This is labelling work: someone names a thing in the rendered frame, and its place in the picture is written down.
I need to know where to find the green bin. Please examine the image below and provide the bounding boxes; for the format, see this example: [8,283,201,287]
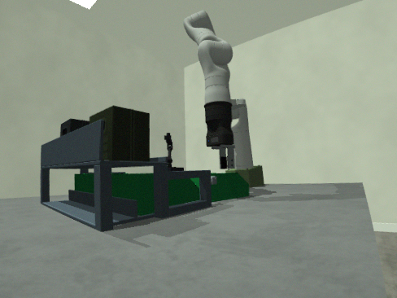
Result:
[191,173,249,202]
[112,173,199,216]
[75,173,94,193]

